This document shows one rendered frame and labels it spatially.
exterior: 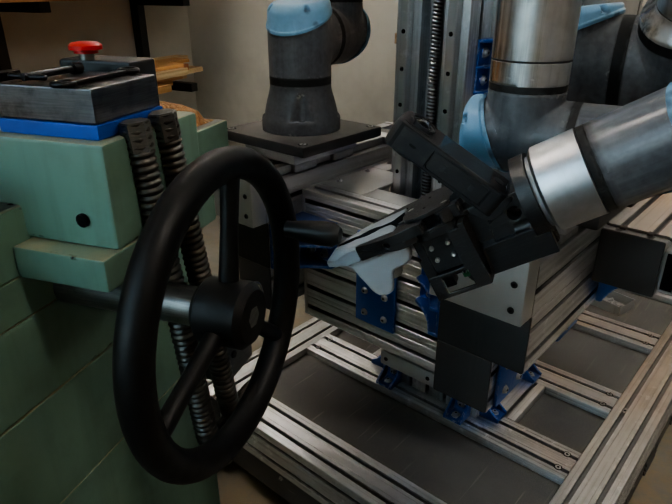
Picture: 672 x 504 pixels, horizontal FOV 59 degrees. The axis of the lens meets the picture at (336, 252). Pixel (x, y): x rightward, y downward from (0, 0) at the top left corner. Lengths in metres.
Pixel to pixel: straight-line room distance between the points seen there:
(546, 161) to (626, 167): 0.06
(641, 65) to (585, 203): 0.34
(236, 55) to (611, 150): 3.98
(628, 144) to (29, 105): 0.47
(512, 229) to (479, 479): 0.78
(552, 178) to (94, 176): 0.36
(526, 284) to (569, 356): 0.90
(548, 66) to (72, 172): 0.42
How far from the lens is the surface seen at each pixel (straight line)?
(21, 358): 0.61
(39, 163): 0.54
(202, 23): 4.52
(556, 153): 0.50
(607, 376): 1.60
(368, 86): 3.91
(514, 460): 1.29
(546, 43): 0.59
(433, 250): 0.53
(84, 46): 0.61
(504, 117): 0.60
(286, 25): 1.09
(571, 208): 0.50
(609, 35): 0.82
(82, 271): 0.53
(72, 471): 0.71
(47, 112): 0.54
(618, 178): 0.49
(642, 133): 0.49
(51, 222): 0.56
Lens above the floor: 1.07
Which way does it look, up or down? 25 degrees down
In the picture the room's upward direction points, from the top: straight up
